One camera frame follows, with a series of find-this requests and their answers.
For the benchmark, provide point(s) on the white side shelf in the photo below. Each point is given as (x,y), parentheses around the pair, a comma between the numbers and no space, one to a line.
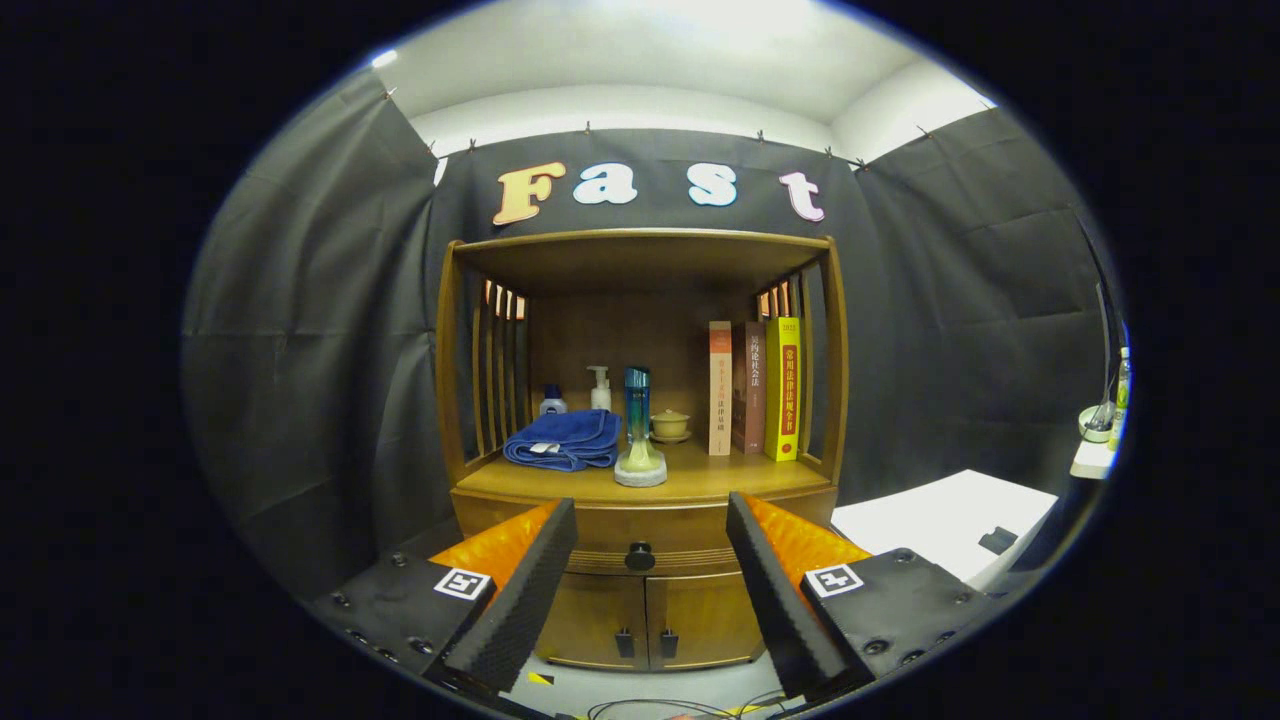
(1092,460)

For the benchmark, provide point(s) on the orange and white book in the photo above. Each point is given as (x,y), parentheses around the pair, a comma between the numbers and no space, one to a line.
(720,400)

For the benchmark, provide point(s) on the beige lidded teacup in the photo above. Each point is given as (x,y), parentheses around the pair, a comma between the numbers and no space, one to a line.
(670,425)

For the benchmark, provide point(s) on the wooden cabinet door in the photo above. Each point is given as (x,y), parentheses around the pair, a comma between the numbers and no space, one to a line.
(710,615)
(590,620)

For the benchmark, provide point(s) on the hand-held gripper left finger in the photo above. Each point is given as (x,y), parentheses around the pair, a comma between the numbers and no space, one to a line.
(530,600)

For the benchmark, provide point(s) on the wooden drawer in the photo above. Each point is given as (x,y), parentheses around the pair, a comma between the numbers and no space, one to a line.
(690,540)

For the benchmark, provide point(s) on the tall blue transparent bottle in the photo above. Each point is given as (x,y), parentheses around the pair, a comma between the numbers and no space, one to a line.
(637,400)

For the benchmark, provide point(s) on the brown book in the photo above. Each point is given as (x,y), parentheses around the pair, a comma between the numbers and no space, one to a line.
(750,400)

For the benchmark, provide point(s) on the black flat pad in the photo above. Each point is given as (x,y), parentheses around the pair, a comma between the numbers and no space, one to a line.
(998,541)

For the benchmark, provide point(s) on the blue folded towel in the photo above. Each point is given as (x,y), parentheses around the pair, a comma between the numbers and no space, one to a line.
(565,440)

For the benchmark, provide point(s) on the pale green grey-based brush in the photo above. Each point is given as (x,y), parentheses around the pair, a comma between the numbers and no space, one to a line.
(641,470)

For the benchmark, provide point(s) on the wooden countertop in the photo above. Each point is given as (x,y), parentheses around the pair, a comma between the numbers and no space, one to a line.
(720,478)

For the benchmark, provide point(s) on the green label plastic bottle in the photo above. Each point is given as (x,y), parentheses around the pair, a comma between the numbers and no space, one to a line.
(1122,400)

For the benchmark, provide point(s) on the white pump bottle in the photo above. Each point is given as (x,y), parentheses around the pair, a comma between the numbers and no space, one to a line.
(600,395)

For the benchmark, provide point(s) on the white side cabinet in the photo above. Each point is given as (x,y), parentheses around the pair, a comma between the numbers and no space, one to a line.
(930,515)

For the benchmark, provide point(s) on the pale green bowl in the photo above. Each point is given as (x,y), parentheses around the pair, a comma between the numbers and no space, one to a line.
(1095,428)

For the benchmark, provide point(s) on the small blue-capped bottle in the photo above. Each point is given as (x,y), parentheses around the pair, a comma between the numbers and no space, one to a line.
(552,404)

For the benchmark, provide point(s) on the yellow book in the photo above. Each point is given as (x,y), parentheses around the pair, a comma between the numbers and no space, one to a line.
(784,390)

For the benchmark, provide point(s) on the wooden cabinet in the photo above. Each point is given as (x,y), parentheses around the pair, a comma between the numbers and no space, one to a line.
(640,260)

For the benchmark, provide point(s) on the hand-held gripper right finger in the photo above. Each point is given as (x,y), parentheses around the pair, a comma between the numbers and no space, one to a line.
(775,600)

